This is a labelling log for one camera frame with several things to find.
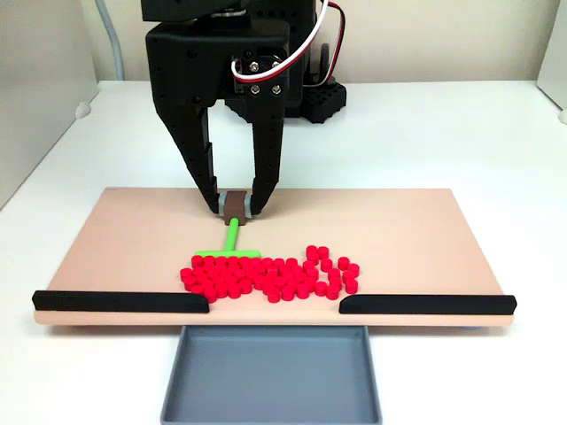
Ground green rake with brown handle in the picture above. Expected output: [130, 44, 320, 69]
[193, 189, 263, 259]

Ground black board edge rail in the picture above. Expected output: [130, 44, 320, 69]
[338, 293, 518, 316]
[31, 290, 210, 314]

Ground red white black motor wire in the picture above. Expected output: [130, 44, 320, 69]
[229, 0, 348, 86]

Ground pink flat board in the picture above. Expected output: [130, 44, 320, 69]
[34, 187, 517, 331]

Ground grey shallow tray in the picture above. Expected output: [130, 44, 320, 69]
[159, 325, 383, 425]

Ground white bent conduit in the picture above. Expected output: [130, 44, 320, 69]
[94, 0, 127, 82]

